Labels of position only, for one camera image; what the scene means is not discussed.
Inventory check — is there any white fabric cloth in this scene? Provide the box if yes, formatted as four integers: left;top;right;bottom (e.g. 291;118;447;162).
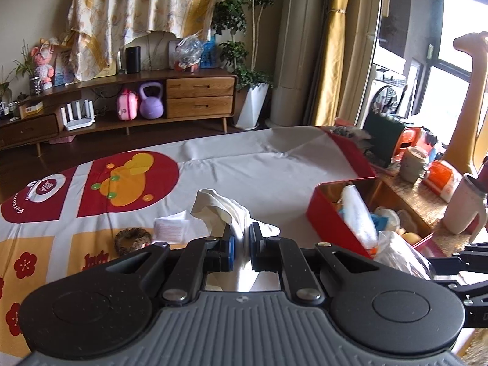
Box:
191;189;280;292

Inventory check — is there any white tissue packet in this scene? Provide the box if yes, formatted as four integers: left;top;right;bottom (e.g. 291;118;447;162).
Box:
153;211;189;245

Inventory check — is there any white tumbler cup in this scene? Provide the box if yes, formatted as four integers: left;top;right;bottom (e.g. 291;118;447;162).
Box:
442;174;487;242

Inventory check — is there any brown hair scrunchie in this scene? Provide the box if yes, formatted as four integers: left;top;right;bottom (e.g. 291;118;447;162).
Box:
114;227;152;256

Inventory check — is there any orange snack packet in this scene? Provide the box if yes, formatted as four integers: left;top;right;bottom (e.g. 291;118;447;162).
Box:
422;160;462;203

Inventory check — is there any red storage box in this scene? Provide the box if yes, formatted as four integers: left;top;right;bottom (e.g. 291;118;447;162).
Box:
306;178;432;259

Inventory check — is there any giraffe toy figure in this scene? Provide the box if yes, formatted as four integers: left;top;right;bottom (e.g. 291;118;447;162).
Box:
443;31;487;174

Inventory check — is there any white ceramic mug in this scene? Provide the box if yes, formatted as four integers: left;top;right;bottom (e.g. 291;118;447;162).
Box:
399;146;429;183

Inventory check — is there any orange green tissue holder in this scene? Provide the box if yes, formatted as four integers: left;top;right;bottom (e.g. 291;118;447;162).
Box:
362;112;438;168

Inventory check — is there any printed white tablecloth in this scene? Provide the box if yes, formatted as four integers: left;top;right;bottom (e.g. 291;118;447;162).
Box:
1;127;373;365

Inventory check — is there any purple kettlebell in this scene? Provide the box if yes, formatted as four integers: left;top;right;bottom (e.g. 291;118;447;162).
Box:
139;82;164;120

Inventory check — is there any wooden TV cabinet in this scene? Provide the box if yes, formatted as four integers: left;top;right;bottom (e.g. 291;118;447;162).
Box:
1;69;237;149

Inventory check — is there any yellow curtain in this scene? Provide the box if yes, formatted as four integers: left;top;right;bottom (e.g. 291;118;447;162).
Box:
312;0;349;126

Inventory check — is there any white wifi router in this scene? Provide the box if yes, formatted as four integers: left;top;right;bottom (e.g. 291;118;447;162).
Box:
60;99;95;131

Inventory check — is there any clear plastic bag of items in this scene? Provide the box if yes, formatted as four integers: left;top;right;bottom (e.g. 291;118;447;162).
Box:
174;35;203;73

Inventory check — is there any black cylinder speaker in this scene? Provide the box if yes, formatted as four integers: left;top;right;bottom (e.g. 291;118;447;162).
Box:
125;45;141;74

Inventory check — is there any potted green tree white planter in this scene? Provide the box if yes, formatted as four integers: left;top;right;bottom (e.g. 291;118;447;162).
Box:
212;0;275;131

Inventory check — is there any pink plush doll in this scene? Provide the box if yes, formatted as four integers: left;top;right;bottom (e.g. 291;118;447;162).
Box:
30;38;55;91

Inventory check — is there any small potted plant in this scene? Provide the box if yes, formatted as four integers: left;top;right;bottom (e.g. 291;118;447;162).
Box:
13;41;42;96

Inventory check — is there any floral cloth TV cover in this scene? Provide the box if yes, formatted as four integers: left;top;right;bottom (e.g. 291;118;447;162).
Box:
67;0;216;81

